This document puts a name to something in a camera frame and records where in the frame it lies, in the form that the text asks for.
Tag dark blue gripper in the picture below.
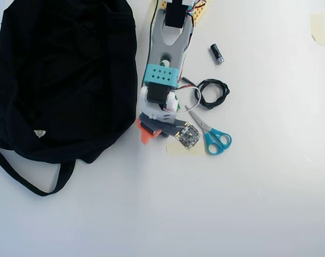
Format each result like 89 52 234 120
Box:
136 112 179 146

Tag black fabric bag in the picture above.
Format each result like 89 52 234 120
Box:
0 0 139 198

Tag long masking tape strip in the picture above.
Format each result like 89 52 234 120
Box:
165 142 207 157

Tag black camera circuit board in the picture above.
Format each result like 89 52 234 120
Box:
174 120 201 151

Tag scissors with blue handles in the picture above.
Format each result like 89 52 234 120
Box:
184 104 233 156

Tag white and red camera cable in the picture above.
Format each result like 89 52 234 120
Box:
162 85 203 127

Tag black braided USB cable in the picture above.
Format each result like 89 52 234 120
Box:
181 77 231 111

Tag thin dark cable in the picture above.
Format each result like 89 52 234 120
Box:
148 0 159 57

